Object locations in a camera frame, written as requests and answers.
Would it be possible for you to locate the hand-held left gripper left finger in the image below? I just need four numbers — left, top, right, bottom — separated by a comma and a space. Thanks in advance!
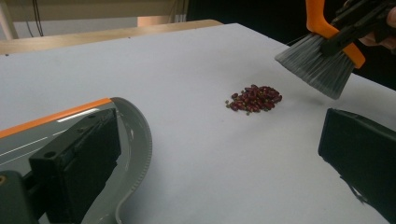
28, 107, 122, 224

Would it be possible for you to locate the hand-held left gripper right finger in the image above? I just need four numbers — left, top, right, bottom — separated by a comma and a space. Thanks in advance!
318, 107, 396, 224

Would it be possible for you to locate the orange brush with grey bristles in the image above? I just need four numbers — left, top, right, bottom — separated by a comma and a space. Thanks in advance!
274, 0, 367, 101

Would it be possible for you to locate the grey dustpan with orange edge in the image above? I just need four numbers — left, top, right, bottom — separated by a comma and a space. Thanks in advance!
0, 96, 153, 224

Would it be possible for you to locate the pile of red green beans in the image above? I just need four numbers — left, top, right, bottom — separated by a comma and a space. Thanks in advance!
225, 84, 284, 116

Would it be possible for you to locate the white table cover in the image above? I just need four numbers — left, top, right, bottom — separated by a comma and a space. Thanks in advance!
0, 22, 396, 224

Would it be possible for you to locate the black cable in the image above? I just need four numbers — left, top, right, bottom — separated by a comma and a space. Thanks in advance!
26, 0, 45, 37

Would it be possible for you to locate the light wooden frame leg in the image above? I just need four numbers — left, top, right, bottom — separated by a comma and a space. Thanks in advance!
0, 0, 20, 41

